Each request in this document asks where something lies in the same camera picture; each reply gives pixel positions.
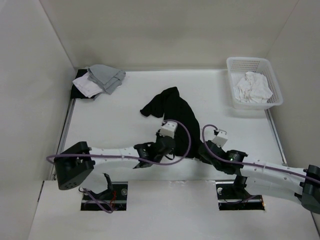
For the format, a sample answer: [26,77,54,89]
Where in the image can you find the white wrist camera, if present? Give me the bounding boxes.
[159,121,178,139]
[212,129,228,148]

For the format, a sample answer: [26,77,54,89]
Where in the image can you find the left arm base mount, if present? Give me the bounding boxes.
[78,173,128,214]

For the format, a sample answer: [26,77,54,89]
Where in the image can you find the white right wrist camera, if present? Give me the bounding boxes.
[212,129,228,148]

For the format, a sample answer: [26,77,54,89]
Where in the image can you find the black tank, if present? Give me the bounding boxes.
[70,69,97,99]
[140,86,202,159]

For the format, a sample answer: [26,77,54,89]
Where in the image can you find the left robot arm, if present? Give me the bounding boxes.
[53,136,176,200]

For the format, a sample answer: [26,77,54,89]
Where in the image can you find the grey folded tank top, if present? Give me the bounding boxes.
[87,64,127,95]

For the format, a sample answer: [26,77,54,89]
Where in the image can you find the aluminium table rail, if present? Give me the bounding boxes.
[48,98,76,181]
[264,109,288,166]

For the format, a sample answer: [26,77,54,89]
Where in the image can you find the left aluminium table rail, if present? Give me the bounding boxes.
[48,98,76,181]

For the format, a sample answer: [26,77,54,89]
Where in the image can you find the black folded tank top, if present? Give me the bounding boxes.
[70,69,97,99]

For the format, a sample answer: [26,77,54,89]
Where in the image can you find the white plastic laundry basket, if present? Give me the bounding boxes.
[226,57,284,110]

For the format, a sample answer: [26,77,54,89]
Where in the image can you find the right aluminium table rail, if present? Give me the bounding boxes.
[264,109,288,166]

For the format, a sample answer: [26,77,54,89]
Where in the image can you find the white folded tank top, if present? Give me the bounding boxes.
[72,72,104,98]

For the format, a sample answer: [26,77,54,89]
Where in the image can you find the white crumpled tank top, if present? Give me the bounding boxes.
[233,71,273,104]

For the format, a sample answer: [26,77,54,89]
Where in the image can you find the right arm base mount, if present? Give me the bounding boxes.
[215,176,265,211]

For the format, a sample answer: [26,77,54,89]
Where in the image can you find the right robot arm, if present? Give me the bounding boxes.
[198,141,320,214]

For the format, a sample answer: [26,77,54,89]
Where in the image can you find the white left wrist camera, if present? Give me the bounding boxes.
[159,121,178,139]

